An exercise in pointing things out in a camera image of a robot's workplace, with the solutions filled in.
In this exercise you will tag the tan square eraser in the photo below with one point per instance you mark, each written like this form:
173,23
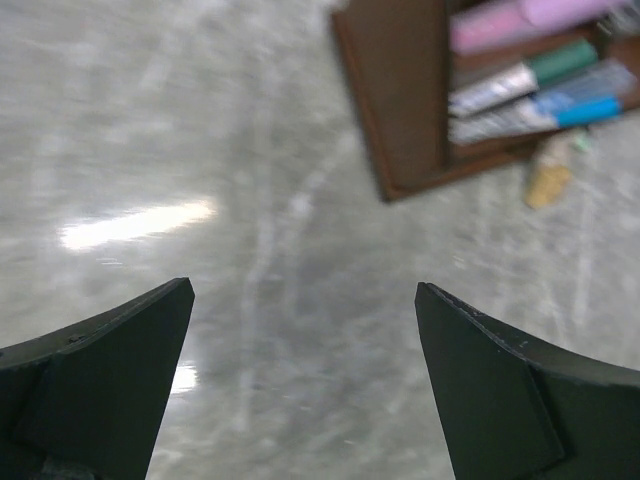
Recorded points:
547,185

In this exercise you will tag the brown wooden desk organizer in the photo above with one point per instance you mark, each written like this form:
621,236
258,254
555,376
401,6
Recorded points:
401,70

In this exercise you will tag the blue cap white marker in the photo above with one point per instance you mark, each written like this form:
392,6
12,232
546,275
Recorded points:
528,117

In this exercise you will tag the pink eraser stick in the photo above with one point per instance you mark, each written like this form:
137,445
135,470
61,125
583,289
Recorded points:
493,24

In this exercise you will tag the green cap white marker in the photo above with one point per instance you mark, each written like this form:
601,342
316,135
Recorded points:
522,78

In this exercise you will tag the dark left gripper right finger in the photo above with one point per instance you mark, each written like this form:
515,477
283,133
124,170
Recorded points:
513,406

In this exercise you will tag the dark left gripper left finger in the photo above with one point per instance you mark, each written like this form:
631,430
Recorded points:
92,395

